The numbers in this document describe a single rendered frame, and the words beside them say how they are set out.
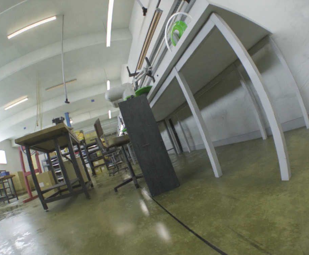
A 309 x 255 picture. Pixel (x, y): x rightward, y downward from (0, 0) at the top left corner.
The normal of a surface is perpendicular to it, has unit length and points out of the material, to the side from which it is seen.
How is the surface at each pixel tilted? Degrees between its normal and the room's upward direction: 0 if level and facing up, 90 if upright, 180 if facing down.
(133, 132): 90
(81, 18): 180
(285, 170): 90
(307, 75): 90
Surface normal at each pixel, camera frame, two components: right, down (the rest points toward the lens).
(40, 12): 0.35, 0.93
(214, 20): -0.90, 0.29
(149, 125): 0.11, -0.16
